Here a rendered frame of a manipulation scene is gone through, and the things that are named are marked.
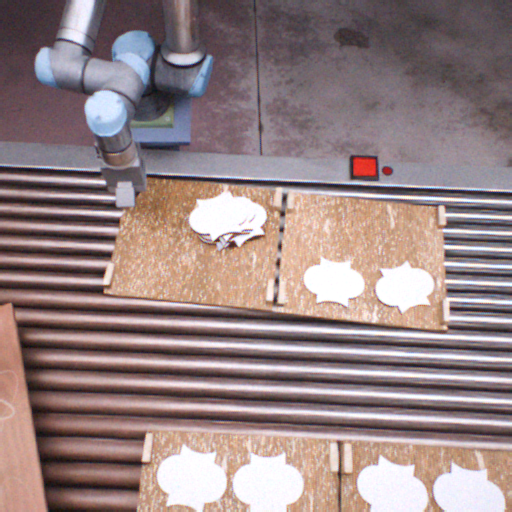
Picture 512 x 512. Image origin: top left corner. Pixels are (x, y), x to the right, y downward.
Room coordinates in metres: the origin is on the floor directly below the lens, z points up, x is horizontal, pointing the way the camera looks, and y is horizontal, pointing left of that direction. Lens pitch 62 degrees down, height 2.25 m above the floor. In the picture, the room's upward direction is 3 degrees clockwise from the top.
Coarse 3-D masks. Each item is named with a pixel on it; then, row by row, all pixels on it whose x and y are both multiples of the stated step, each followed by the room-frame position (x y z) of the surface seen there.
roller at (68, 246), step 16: (0, 240) 0.71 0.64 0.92; (16, 240) 0.72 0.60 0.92; (32, 240) 0.72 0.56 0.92; (48, 240) 0.72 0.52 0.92; (64, 240) 0.72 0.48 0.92; (80, 240) 0.73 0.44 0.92; (96, 240) 0.73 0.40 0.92; (112, 240) 0.74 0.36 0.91; (112, 256) 0.70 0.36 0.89; (448, 272) 0.71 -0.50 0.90; (464, 272) 0.71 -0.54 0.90; (480, 272) 0.71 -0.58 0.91; (496, 272) 0.71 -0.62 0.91
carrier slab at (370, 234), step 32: (288, 192) 0.90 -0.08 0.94; (288, 224) 0.80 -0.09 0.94; (320, 224) 0.81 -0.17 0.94; (352, 224) 0.81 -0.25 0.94; (384, 224) 0.82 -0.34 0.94; (416, 224) 0.82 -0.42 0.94; (288, 256) 0.71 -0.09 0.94; (320, 256) 0.71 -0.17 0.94; (352, 256) 0.72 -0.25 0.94; (384, 256) 0.72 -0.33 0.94; (416, 256) 0.73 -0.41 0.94; (288, 288) 0.62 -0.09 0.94; (352, 320) 0.54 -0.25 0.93; (384, 320) 0.55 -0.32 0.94; (416, 320) 0.55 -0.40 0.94
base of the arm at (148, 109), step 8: (144, 96) 1.17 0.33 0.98; (152, 96) 1.18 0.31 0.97; (160, 96) 1.20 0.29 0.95; (168, 96) 1.23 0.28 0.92; (144, 104) 1.16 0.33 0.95; (152, 104) 1.17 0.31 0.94; (160, 104) 1.19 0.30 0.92; (168, 104) 1.21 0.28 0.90; (136, 112) 1.16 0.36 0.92; (144, 112) 1.16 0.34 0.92; (152, 112) 1.16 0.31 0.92; (160, 112) 1.17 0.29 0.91; (136, 120) 1.15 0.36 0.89; (144, 120) 1.15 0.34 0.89
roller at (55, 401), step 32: (192, 416) 0.30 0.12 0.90; (224, 416) 0.30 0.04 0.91; (256, 416) 0.31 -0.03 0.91; (288, 416) 0.31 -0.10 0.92; (320, 416) 0.31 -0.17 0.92; (352, 416) 0.32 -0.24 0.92; (384, 416) 0.32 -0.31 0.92; (416, 416) 0.33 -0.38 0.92; (448, 416) 0.33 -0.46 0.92; (480, 416) 0.34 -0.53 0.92
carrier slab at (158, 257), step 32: (160, 192) 0.88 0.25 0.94; (192, 192) 0.88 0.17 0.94; (256, 192) 0.89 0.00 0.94; (128, 224) 0.77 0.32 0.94; (160, 224) 0.78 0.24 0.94; (128, 256) 0.68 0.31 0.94; (160, 256) 0.68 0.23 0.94; (192, 256) 0.69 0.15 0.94; (224, 256) 0.70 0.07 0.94; (256, 256) 0.70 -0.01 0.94; (128, 288) 0.59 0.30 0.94; (160, 288) 0.60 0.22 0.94; (192, 288) 0.60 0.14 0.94; (224, 288) 0.61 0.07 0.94; (256, 288) 0.61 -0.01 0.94
